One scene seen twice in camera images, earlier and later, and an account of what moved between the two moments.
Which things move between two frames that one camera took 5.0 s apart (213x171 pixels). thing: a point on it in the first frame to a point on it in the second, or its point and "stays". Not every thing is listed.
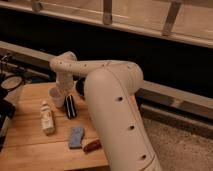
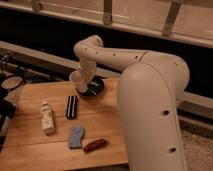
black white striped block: [70, 107] stays
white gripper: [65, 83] to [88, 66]
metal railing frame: [188, 20] stays
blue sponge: [77, 134] stays
